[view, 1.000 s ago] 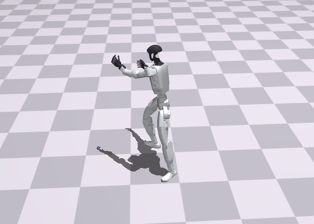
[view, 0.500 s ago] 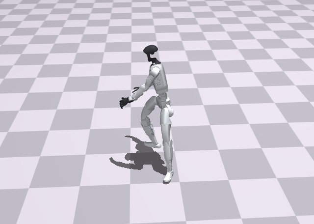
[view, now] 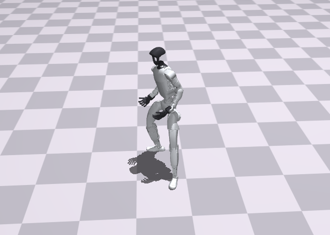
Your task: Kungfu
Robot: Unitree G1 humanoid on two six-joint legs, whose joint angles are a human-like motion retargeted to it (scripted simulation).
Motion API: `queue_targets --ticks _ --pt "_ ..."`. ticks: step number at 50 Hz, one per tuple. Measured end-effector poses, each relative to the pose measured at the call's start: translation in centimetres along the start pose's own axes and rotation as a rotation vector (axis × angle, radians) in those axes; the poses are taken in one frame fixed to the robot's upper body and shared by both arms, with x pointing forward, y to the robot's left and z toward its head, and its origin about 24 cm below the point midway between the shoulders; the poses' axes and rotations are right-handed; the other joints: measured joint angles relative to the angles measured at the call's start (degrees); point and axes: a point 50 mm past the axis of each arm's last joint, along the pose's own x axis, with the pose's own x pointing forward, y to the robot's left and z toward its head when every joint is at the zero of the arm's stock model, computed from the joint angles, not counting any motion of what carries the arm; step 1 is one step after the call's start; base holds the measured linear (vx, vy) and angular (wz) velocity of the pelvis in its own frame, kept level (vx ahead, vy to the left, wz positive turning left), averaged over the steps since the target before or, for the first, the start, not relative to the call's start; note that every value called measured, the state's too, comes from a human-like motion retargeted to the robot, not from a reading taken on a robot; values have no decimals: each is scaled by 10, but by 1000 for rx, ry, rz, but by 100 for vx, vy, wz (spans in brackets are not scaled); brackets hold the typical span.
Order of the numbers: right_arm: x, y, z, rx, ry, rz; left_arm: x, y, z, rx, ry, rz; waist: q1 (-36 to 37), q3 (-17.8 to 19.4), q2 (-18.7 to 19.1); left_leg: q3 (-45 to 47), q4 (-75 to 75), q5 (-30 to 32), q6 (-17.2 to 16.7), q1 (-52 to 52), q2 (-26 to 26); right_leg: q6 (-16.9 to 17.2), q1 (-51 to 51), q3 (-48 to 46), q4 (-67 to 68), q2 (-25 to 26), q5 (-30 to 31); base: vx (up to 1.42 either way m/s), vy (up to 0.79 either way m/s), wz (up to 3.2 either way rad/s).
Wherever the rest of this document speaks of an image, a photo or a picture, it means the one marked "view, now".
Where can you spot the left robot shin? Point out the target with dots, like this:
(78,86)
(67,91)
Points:
(174,156)

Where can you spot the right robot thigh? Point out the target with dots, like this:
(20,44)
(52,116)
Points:
(156,107)

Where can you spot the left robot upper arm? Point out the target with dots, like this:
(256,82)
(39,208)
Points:
(171,76)

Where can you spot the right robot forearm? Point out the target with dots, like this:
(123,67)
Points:
(154,92)

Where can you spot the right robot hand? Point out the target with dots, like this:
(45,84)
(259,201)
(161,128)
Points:
(146,100)

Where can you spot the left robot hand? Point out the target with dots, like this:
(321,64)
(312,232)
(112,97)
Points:
(162,114)

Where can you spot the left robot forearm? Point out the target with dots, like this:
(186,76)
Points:
(175,99)

